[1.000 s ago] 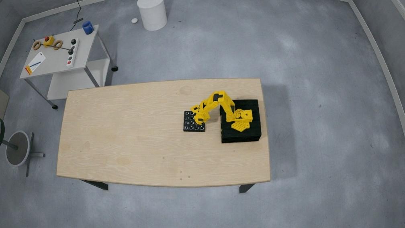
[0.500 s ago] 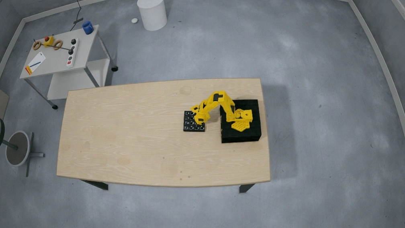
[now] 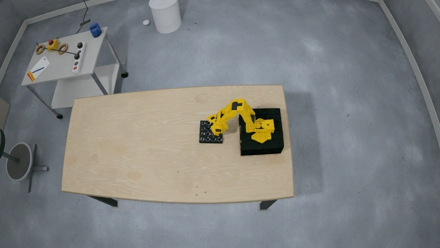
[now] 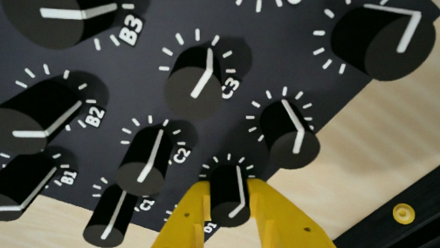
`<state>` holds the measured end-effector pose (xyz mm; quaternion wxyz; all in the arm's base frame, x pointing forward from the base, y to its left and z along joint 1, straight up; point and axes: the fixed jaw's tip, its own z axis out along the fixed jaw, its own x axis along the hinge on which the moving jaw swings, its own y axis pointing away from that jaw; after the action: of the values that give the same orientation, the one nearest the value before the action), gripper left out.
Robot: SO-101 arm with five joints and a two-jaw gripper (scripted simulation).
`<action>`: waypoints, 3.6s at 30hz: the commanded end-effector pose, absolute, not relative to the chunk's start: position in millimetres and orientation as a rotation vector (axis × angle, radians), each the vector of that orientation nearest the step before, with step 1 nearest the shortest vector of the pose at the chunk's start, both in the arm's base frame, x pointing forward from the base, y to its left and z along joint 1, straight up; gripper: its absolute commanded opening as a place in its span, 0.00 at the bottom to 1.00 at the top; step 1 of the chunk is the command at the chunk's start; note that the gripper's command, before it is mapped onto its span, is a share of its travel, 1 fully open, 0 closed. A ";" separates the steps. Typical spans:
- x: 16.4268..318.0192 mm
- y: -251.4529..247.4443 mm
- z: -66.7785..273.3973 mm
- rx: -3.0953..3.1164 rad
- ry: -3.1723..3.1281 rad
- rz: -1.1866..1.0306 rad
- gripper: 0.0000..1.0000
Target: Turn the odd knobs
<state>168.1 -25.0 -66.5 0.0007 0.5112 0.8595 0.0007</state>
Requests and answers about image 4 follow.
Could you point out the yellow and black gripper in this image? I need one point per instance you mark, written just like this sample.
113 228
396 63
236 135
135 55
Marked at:
281 223

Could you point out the black control panel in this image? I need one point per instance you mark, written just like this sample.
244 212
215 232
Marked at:
194 90

